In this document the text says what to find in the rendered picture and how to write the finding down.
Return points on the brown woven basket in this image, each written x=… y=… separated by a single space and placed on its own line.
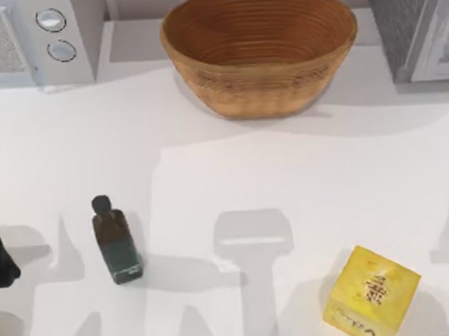
x=260 y=53

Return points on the dark green bottle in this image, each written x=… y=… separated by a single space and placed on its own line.
x=117 y=249

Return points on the yellow box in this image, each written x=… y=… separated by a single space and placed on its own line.
x=370 y=296

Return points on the pale microwave oven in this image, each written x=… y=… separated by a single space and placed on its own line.
x=78 y=40

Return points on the round microwave knob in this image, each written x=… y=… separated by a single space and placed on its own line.
x=61 y=50
x=51 y=19

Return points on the grey cabinet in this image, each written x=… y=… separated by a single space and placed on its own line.
x=416 y=26

